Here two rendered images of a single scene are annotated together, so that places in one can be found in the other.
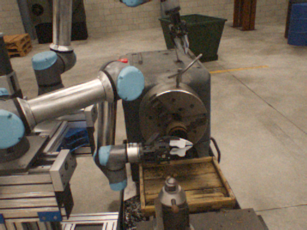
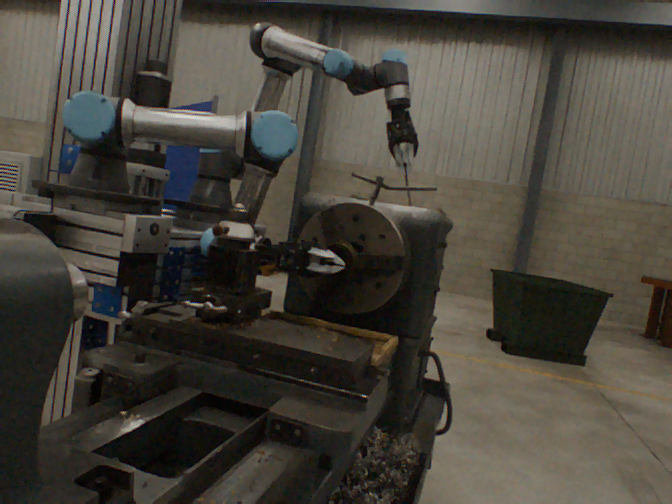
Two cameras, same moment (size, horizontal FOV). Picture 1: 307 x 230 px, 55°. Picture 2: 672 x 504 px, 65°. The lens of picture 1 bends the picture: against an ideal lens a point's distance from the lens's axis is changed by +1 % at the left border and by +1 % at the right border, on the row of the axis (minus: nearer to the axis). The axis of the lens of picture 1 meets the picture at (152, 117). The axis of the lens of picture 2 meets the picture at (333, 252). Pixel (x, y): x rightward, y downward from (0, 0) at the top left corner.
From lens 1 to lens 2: 0.74 m
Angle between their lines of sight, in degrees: 28
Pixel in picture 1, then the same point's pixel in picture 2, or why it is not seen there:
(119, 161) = not seen: hidden behind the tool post
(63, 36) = not seen: hidden behind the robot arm
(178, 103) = (362, 226)
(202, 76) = (425, 216)
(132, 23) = (456, 281)
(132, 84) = (276, 133)
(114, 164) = not seen: hidden behind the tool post
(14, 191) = (77, 238)
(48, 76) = (212, 163)
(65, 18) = (266, 104)
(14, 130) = (100, 120)
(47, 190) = (113, 245)
